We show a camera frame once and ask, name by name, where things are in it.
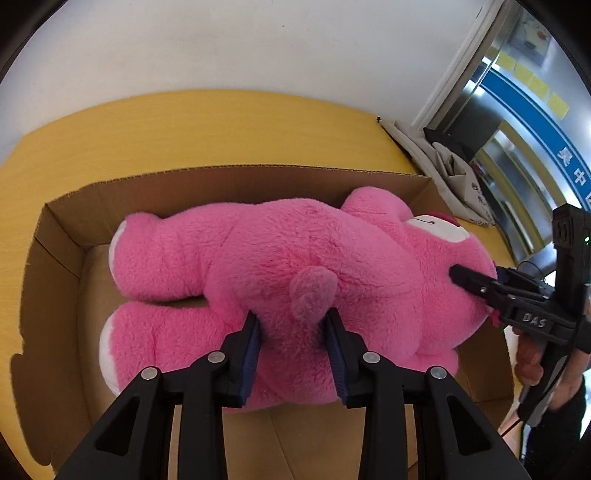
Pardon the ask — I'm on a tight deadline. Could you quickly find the glass door with blue stripe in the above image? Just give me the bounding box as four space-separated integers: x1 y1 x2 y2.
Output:
424 0 591 259

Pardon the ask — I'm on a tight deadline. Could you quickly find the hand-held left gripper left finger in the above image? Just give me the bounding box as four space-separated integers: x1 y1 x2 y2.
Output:
54 310 262 480

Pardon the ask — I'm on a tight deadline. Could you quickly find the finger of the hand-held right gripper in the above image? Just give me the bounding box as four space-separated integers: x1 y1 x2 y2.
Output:
450 264 513 319

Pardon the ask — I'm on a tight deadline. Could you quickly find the white paper poster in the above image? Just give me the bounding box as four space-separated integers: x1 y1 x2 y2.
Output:
508 10 555 60

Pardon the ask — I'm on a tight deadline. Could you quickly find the grey cloth bag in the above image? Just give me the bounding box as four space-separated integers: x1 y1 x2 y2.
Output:
382 121 496 228

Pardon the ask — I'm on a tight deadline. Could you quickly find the pink plush bear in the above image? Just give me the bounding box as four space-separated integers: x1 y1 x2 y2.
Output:
99 186 499 411

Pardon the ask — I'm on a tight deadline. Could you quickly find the person's right hand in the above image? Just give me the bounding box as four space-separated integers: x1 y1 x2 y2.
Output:
512 326 591 411

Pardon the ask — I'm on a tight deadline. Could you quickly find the cardboard box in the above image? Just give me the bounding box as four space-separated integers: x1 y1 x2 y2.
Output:
10 165 516 480

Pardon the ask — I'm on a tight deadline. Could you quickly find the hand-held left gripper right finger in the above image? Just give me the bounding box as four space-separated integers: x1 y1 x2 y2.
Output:
323 308 532 480

